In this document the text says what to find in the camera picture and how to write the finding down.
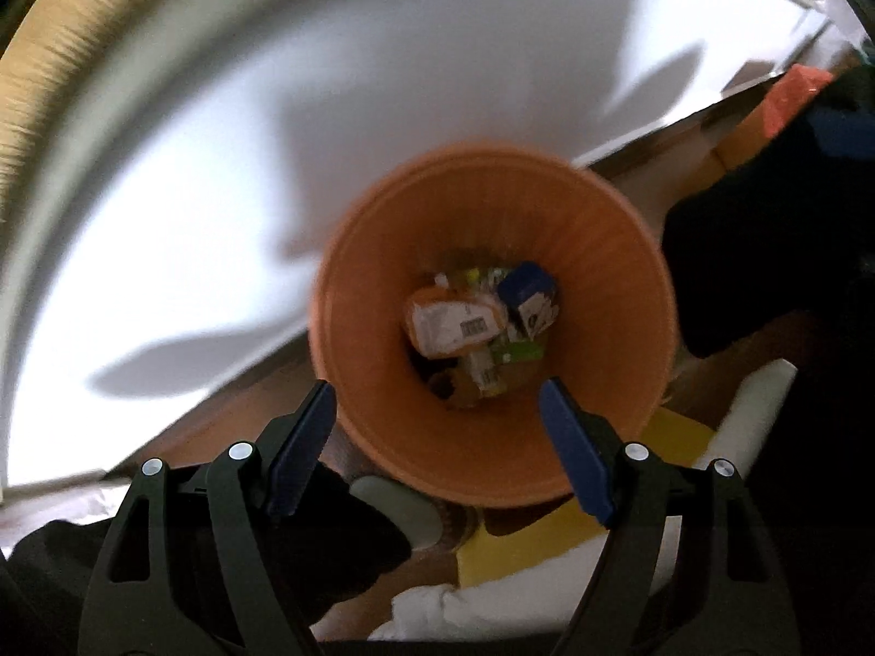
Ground orange plastic trash bin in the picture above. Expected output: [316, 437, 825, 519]
[308, 144, 678, 508]

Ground yellow white slipper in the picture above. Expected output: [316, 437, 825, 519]
[369, 360, 796, 643]

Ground blue snack wrapper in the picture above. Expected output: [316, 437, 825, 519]
[497, 261, 559, 341]

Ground white orange snack wrapper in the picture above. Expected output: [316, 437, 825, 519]
[404, 286, 509, 359]

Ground white bed sheet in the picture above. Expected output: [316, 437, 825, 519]
[2, 0, 826, 489]

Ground yellow floral fleece blanket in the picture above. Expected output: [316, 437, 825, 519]
[2, 0, 153, 219]

